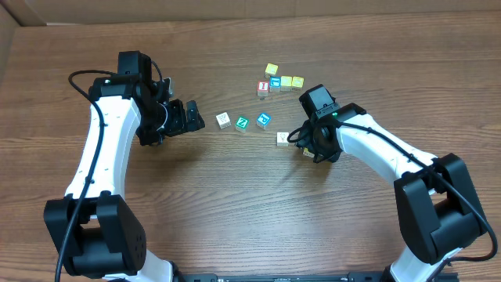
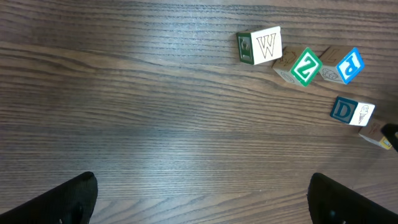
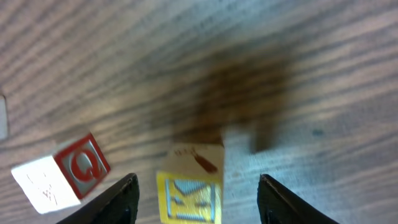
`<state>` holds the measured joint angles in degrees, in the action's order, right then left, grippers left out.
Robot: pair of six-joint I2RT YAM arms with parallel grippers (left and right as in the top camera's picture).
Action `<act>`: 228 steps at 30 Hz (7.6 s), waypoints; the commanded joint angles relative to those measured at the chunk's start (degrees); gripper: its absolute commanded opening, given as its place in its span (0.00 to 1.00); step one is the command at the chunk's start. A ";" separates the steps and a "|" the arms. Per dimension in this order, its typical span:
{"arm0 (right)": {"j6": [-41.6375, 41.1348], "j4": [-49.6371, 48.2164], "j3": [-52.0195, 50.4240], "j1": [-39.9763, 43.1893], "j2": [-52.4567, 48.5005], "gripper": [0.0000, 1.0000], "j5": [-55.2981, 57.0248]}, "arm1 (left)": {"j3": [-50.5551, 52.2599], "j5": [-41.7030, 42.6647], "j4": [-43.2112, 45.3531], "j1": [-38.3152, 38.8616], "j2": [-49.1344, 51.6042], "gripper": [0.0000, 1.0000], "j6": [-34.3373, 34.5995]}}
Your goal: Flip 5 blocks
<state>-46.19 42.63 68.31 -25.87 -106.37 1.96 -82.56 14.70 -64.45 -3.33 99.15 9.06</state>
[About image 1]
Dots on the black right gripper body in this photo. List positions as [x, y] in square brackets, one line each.
[307, 142]

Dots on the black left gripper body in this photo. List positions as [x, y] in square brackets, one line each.
[182, 117]

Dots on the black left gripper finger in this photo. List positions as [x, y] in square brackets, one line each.
[191, 109]
[197, 122]

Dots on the yellow K letter block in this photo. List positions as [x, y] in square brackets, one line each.
[307, 153]

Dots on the white ice cream block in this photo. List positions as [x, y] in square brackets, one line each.
[281, 138]

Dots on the blue P letter block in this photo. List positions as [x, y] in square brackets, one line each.
[263, 121]

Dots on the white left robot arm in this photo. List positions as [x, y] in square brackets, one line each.
[94, 231]

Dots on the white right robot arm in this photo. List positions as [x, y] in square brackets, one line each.
[439, 213]

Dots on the white W letter block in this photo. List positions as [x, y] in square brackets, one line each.
[223, 120]

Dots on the green Z letter block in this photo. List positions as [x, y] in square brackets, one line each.
[241, 124]

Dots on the yellow block right row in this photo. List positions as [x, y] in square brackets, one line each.
[297, 83]

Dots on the yellow block row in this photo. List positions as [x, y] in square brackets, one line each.
[286, 83]
[297, 83]

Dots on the yellow block middle row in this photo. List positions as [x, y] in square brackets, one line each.
[286, 83]

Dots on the blue picture block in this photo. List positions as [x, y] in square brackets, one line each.
[274, 84]

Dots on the red I letter block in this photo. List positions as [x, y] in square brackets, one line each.
[263, 88]

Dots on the yellow block at top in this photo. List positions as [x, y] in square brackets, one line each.
[271, 70]

